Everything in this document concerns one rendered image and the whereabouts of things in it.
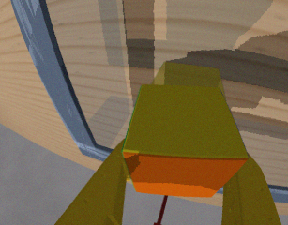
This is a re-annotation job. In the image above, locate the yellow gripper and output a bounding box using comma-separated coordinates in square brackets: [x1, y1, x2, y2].
[54, 139, 281, 225]

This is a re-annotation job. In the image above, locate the translucent orange cube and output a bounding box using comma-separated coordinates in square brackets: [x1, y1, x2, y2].
[151, 62, 227, 102]

